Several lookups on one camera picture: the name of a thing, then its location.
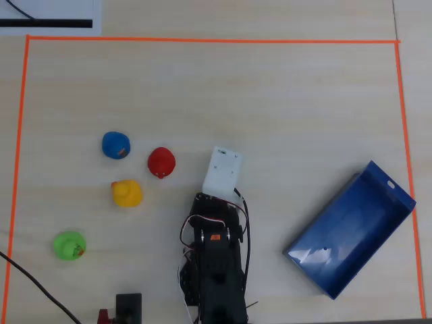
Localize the orange tape strip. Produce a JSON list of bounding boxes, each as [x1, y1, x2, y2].
[[394, 42, 427, 320], [26, 34, 402, 45], [1, 35, 31, 324]]

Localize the red rubber duck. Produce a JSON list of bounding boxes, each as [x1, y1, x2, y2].
[[147, 146, 177, 179]]

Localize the yellow rubber duck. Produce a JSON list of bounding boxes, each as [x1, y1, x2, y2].
[[111, 179, 142, 208]]

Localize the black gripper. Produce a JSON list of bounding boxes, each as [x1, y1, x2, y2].
[[190, 192, 242, 234]]

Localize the black camera cable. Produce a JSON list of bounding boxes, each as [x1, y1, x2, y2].
[[232, 188, 251, 274]]

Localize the thick black cable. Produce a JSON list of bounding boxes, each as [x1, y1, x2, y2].
[[0, 251, 82, 324]]

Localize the blue rubber duck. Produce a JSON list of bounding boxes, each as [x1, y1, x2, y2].
[[101, 131, 132, 160]]

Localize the green rubber duck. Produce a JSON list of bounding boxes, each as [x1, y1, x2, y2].
[[53, 230, 87, 261]]

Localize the thin black cable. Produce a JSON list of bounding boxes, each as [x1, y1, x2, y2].
[[5, 0, 36, 21]]

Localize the red white servo wire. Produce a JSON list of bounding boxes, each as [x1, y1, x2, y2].
[[178, 200, 244, 250]]

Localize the blue open box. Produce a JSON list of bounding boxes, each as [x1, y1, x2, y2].
[[281, 160, 417, 300]]

